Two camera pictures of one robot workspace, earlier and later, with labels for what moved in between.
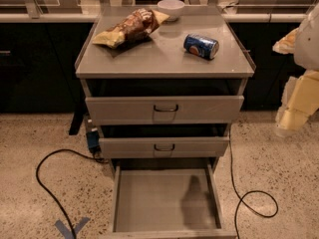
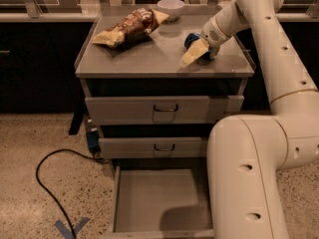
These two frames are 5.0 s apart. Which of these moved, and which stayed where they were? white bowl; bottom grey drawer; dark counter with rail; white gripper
Moved: white gripper
Stayed: dark counter with rail; white bowl; bottom grey drawer
